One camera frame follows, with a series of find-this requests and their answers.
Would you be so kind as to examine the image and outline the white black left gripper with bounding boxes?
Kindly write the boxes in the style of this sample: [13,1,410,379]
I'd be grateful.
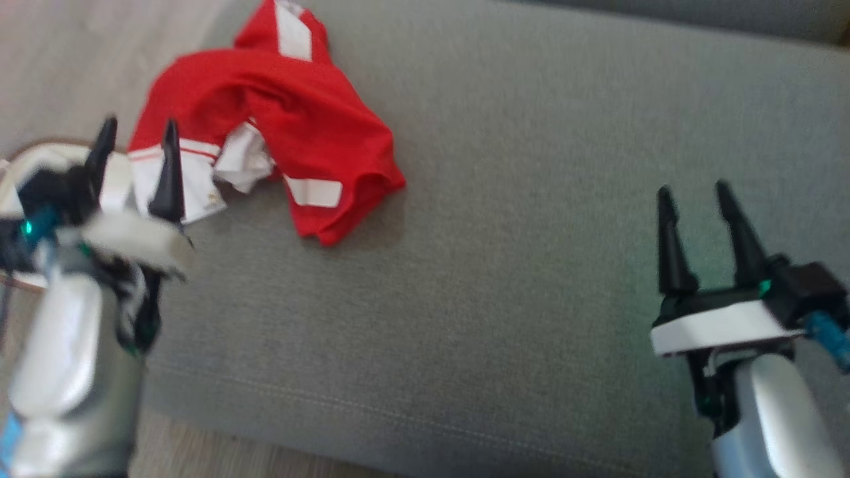
[56,116,193,279]

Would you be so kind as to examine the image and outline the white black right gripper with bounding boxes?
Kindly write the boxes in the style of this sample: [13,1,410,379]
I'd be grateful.
[651,179,808,359]

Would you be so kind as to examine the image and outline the red white numbered jersey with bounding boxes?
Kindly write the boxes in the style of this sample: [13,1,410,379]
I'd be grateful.
[127,48,280,225]

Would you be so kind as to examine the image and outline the red shorts with white stripe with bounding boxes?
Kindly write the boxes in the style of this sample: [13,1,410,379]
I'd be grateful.
[232,0,407,248]

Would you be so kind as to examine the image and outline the large grey sofa seat cushion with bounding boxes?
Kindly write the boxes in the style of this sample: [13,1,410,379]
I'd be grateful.
[136,0,850,478]

